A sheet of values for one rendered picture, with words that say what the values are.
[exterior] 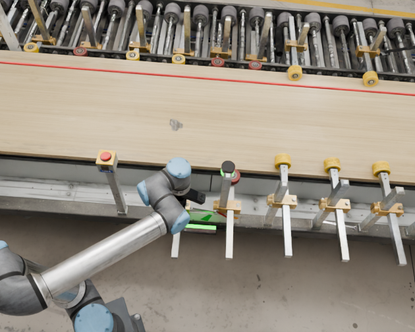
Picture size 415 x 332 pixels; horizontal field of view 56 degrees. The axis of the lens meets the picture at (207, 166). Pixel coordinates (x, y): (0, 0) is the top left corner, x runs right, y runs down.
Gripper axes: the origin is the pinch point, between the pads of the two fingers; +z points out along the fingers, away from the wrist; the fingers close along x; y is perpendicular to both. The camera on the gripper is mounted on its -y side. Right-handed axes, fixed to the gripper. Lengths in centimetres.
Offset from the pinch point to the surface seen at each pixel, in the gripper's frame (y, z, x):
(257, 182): -37, 20, -28
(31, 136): 83, 6, -37
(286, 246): -46.3, 0.0, 14.4
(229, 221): -21.6, 10.0, 0.1
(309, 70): -71, 15, -112
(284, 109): -50, 6, -69
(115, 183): 31.7, -7.0, -6.3
